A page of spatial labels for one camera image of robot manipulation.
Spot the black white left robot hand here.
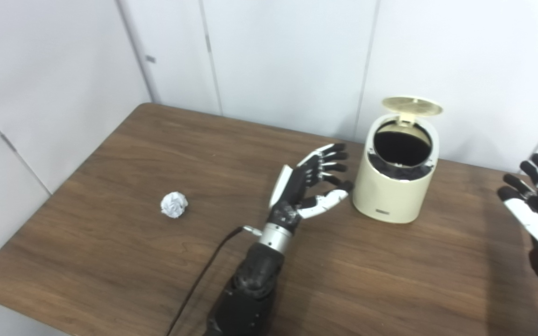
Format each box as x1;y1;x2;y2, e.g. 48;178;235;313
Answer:
268;143;354;231

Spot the white paper ball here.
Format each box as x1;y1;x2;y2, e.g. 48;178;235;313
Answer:
160;191;189;219

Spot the cream round bin lid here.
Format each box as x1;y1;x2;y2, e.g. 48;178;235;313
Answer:
382;96;443;126

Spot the cream-colored cylindrical bin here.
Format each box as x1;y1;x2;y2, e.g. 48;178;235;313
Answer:
352;112;439;224

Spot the black bin liner bag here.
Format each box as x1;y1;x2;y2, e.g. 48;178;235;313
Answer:
367;119;438;180

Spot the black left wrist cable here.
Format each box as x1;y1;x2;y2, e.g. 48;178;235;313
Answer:
166;225;262;336

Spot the gray wall post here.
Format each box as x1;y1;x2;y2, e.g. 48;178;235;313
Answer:
116;0;162;105

